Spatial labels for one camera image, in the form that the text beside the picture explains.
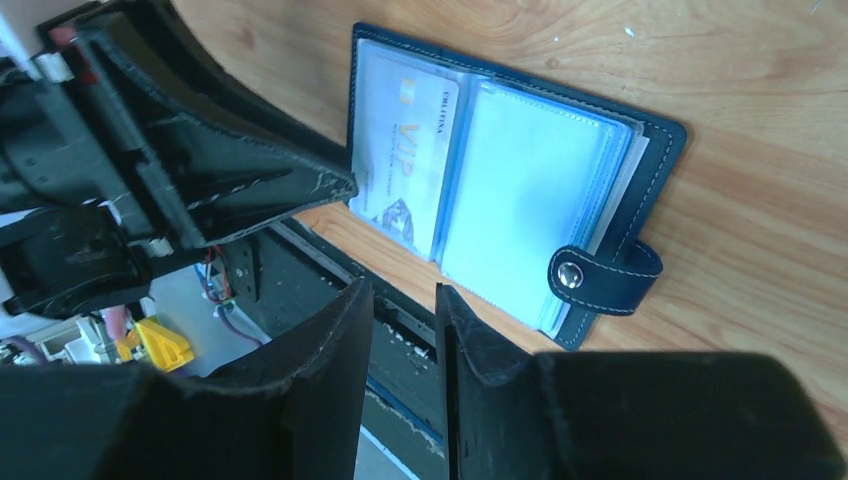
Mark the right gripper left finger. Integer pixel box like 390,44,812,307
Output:
0,278,376,480

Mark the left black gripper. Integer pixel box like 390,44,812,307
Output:
1,1,357,318

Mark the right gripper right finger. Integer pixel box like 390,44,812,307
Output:
436,284,847,479

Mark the blue leather card holder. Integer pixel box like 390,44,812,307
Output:
347,22,687,351

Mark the white VIP card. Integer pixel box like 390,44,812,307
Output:
349,45,460,257

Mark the yellow plastic part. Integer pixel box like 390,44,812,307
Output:
115,317,195,373

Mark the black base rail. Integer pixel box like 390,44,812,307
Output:
224,220,446,479

